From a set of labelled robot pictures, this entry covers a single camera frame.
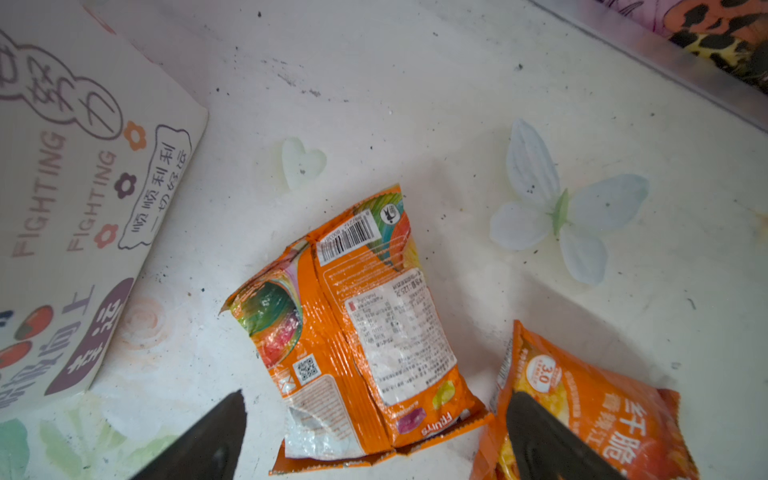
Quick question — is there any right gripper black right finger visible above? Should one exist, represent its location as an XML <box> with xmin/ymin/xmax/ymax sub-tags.
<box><xmin>506</xmin><ymin>392</ymin><xmax>624</xmax><ymax>480</ymax></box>

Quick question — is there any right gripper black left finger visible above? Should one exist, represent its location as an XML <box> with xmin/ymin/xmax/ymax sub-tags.
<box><xmin>133</xmin><ymin>390</ymin><xmax>247</xmax><ymax>480</ymax></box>

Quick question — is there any orange red snack bag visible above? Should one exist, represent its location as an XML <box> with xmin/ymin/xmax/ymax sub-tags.
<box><xmin>470</xmin><ymin>321</ymin><xmax>699</xmax><ymax>479</ymax></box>

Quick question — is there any orange snack packet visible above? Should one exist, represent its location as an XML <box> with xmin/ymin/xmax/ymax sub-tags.
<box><xmin>223</xmin><ymin>185</ymin><xmax>490</xmax><ymax>475</ymax></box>

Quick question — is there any white printed paper bag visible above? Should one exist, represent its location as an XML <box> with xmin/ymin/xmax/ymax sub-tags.
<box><xmin>1</xmin><ymin>1</ymin><xmax>208</xmax><ymax>420</ymax></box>

